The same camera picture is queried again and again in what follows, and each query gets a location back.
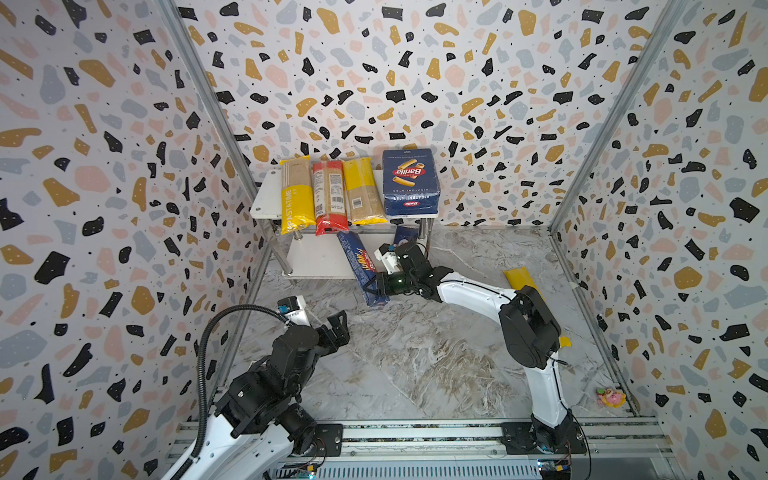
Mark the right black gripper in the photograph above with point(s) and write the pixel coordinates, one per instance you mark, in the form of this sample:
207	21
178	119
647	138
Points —
384	282

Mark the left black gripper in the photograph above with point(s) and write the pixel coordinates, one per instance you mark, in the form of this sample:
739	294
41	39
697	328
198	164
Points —
341	330

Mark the blue-top clear spaghetti bag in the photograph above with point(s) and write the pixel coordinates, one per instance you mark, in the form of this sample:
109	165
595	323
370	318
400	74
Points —
405	234

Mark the blue Barilla spaghetti box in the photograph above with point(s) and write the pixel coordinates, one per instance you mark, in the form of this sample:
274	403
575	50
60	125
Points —
363	268

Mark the yellow-top spaghetti bag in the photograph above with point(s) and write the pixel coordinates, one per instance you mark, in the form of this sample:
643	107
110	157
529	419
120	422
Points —
364	203

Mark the blue Barilla pasta box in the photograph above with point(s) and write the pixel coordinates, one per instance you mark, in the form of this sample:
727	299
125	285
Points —
410	183

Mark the red spaghetti bag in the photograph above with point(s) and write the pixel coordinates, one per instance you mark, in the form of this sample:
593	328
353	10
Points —
329	197

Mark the yellow Pastatime spaghetti bag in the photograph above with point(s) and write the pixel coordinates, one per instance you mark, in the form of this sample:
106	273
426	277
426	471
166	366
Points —
297	197

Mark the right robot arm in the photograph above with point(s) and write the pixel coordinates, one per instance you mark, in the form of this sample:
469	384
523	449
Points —
529	330

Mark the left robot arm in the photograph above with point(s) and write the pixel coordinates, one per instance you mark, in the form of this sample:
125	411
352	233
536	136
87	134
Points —
215	454

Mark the white two-tier shelf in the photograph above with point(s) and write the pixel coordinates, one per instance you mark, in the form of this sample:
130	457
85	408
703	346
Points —
321	257

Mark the small pink toy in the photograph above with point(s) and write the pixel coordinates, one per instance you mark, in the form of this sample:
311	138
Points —
610	397

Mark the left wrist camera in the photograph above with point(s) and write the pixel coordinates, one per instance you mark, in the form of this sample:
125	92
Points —
293	308

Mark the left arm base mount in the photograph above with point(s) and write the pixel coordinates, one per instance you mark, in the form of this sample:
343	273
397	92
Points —
307	436

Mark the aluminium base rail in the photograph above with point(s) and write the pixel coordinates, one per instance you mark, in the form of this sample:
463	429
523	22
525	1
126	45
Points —
612	448

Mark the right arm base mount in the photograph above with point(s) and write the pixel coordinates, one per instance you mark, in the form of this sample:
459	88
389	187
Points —
534	437

